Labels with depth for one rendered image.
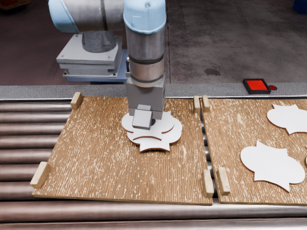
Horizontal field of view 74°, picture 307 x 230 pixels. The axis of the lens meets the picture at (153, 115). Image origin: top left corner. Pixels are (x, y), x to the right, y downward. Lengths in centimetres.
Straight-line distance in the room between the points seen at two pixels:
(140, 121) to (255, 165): 31
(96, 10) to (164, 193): 42
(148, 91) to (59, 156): 29
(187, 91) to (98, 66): 38
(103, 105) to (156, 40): 36
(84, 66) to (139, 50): 55
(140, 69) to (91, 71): 52
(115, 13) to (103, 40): 47
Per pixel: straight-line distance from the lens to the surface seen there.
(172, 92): 76
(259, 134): 66
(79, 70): 95
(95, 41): 93
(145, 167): 53
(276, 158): 62
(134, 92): 48
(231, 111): 70
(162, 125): 57
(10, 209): 60
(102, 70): 92
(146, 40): 39
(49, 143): 67
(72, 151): 60
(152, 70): 43
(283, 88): 92
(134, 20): 39
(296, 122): 74
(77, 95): 72
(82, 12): 48
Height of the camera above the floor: 139
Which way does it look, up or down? 45 degrees down
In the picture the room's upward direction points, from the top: straight up
